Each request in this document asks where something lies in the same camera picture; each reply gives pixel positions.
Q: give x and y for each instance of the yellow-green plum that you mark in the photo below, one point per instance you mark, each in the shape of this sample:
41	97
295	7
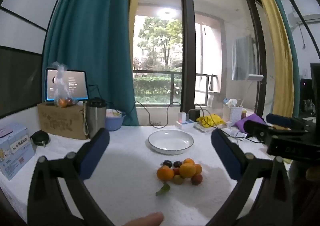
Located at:
178	179

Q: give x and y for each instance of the blue and white carton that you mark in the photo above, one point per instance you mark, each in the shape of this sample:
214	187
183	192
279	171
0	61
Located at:
13	151

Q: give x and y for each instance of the red plum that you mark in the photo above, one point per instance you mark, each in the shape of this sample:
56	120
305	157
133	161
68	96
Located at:
197	179
176	171

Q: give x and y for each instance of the white plug adapter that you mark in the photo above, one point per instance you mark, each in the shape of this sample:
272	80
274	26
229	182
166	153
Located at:
181	116

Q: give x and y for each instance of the large orange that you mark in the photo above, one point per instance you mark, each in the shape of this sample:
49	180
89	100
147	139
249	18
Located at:
165	174
187	170

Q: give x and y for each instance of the dark purple plum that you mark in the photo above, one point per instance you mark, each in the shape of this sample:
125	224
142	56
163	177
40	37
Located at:
177	164
167	163

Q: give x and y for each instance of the person's left hand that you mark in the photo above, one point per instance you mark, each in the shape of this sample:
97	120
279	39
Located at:
145	219

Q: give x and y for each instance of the white air conditioner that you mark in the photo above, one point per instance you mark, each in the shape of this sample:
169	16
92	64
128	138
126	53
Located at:
308	16

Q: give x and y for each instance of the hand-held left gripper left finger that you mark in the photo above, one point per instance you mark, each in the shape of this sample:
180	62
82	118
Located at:
96	152

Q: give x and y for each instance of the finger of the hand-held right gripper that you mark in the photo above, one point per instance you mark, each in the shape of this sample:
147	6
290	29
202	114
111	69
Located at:
280	119
255	127

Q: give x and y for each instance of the black balcony railing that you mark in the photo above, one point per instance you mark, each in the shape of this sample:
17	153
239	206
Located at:
155	73

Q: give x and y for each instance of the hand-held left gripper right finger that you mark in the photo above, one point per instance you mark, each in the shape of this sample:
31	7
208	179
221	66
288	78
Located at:
225	156

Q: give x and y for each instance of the black round pouch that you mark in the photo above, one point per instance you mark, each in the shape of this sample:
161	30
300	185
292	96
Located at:
38	138

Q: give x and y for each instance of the dark monitor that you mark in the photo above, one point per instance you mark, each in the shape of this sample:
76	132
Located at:
312	86

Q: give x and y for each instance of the white plate with dark rim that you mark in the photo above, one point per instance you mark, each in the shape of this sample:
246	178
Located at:
171	141

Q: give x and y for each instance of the clear plastic bag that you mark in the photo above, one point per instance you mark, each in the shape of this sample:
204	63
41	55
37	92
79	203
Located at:
61	83

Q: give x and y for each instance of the grey-blue hanging towel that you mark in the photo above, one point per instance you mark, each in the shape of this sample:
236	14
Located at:
243	57

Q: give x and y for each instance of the narrow teal curtain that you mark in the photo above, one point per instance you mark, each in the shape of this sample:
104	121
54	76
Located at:
291	48

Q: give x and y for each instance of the stainless steel tumbler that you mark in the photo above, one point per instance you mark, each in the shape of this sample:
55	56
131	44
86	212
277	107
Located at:
95	118

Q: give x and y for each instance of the purple cloth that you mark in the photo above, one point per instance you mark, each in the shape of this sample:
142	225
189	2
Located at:
251	119

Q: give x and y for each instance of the white power strip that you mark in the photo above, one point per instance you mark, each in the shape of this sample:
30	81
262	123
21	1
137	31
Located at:
186	124

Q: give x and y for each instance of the yellow curtain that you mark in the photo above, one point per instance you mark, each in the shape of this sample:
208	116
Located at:
275	48

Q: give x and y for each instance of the green leaf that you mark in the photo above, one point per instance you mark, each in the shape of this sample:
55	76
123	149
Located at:
163	189

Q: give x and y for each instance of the yellow plastic bag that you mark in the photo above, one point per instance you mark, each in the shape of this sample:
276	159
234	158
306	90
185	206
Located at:
211	120

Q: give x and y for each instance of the blue plastic basin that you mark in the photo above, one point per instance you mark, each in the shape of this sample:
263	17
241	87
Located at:
113	122

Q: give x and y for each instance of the tablet screen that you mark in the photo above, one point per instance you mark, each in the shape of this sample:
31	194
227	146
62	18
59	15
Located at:
75	83

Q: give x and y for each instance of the brown cardboard box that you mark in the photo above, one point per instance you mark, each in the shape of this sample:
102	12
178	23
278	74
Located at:
61	122

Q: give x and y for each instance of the small orange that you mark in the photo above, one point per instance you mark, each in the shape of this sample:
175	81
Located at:
189	160
198	169

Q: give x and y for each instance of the white desk lamp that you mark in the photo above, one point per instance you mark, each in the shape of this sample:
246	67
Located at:
255	77

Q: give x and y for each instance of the white woven basket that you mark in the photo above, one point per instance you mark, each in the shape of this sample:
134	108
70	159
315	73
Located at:
232	114

